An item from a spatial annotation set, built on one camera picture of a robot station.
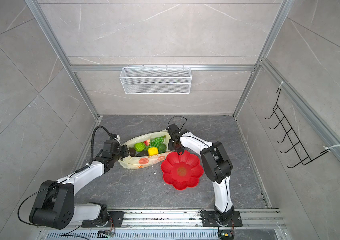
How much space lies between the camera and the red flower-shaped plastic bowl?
87 centimetres

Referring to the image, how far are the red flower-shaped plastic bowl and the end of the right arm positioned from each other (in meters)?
0.07

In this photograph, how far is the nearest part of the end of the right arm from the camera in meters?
0.71
